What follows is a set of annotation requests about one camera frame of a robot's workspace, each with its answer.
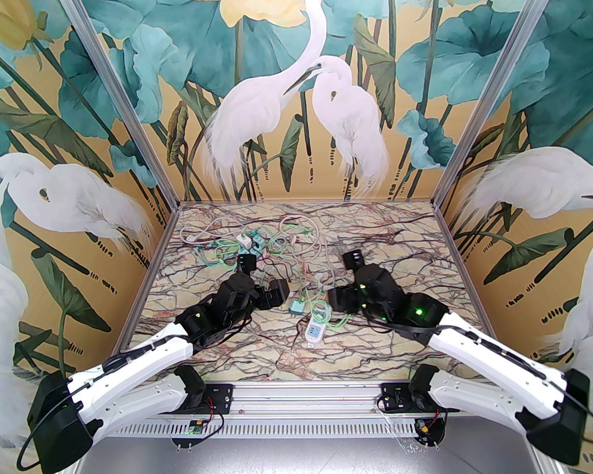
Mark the white power strip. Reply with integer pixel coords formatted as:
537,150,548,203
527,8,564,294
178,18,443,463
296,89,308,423
304,303,331,348

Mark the grey metal sheet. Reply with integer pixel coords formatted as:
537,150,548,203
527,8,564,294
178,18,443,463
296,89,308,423
74,436,549,474

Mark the aluminium table end rail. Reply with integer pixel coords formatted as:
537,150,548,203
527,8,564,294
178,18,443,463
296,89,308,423
177,200,438,207

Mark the light green coiled cable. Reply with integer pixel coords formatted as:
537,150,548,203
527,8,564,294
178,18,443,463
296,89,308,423
321,292,357,333

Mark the aluminium frame post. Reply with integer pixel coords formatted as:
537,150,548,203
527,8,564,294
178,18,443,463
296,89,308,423
47,0,181,208
431,0,569,211

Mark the aluminium table side rail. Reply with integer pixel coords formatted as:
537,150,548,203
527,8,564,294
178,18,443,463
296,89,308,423
101,204,181,381
434,204,506,379

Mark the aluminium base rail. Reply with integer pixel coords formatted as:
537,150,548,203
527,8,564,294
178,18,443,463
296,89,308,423
77,381,547,416

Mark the thin black cable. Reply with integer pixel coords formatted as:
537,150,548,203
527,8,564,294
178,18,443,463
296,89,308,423
256,259,298,286

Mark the pale green cable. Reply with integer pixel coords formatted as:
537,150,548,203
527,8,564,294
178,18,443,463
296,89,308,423
268,218,317,258

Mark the perforated metal strip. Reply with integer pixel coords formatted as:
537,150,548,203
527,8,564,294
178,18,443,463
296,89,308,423
86,417,527,438

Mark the black bracket yellow connector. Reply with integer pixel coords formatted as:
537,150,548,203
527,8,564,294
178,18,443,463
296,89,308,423
414,417,446,448

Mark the white power strip cord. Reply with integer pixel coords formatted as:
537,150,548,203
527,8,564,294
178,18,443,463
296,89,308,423
276,214,338,287

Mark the thin white looped cable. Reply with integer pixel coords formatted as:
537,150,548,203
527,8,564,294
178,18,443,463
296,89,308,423
179,217,240,244

